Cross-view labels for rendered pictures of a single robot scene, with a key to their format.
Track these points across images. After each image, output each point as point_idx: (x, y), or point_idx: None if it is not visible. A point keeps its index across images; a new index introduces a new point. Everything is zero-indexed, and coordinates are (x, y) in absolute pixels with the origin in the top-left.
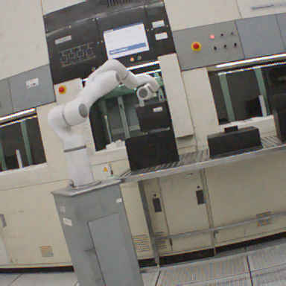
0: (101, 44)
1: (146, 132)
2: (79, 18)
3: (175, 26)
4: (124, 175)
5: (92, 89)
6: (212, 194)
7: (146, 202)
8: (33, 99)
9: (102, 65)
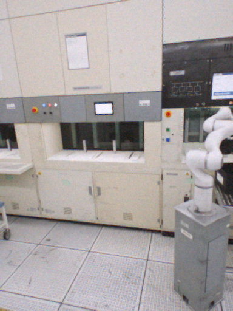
0: (209, 84)
1: (199, 139)
2: (195, 56)
3: None
4: (226, 201)
5: (219, 138)
6: None
7: (212, 201)
8: (142, 115)
9: (219, 112)
